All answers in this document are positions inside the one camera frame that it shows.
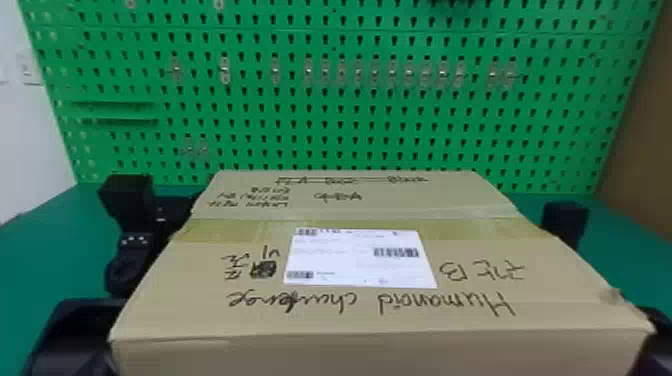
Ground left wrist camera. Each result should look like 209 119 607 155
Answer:
97 173 157 234

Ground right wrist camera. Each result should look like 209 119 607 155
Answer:
540 201 590 252

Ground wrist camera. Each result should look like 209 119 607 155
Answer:
97 173 157 234
540 201 590 252

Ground cardboard box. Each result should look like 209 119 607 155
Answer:
107 168 656 376

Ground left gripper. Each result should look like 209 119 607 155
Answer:
149 193 205 249

